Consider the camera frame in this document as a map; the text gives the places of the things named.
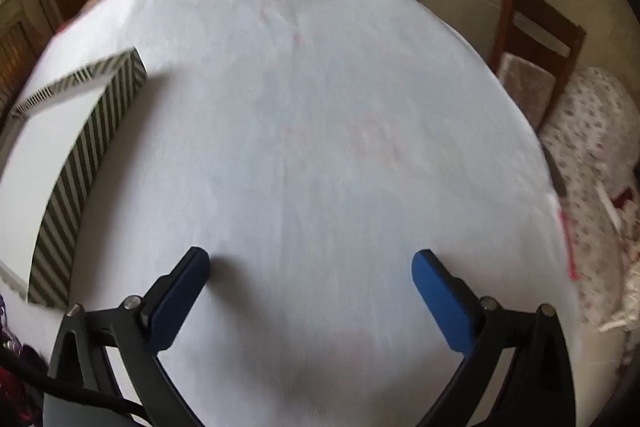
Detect floral patterned cushion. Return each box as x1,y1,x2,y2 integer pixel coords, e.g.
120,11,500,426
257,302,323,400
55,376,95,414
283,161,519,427
540,67,640,358

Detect dark wooden slatted panel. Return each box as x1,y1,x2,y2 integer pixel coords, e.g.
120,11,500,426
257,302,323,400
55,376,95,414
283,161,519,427
0,0,43,118

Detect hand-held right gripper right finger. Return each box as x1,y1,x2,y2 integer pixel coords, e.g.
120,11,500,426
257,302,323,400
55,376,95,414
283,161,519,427
411,249,581,427

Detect black cable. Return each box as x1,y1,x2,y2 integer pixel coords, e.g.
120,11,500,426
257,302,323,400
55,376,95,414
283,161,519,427
0,347,151,423

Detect dark patterned clothing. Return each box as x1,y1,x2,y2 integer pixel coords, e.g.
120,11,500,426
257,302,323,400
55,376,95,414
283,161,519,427
0,292,51,427

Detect wooden chair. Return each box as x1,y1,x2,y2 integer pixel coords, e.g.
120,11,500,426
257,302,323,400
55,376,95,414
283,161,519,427
487,0,587,132

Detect white tablecloth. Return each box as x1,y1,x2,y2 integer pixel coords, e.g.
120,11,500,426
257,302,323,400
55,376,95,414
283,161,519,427
0,0,583,427

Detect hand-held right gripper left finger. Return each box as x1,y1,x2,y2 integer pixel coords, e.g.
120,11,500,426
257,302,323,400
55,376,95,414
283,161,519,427
44,247,211,427

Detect striped cardboard box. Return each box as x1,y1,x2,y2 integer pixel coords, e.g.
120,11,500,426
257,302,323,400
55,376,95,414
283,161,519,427
0,47,148,308

